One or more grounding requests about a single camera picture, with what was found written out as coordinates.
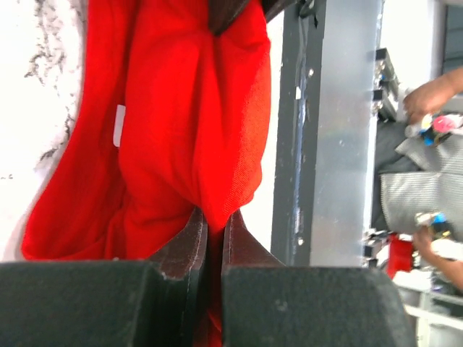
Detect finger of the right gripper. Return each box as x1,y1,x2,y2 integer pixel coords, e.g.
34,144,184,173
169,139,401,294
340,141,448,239
208,0,297,36

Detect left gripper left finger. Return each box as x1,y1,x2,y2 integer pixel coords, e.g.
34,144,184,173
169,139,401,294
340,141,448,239
1,210,208,347

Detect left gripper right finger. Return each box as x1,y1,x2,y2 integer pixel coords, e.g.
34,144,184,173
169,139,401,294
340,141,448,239
221,213,416,347

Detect red t shirt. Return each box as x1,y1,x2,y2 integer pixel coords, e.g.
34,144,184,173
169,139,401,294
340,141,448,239
22,0,271,346

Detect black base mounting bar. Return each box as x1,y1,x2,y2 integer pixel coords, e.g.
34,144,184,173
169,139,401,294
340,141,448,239
271,1,326,267

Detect person with grey bag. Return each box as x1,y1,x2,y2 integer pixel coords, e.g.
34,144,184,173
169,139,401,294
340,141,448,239
372,67,463,286

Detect aluminium frame rail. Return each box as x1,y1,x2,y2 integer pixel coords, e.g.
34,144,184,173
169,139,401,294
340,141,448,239
309,0,382,267

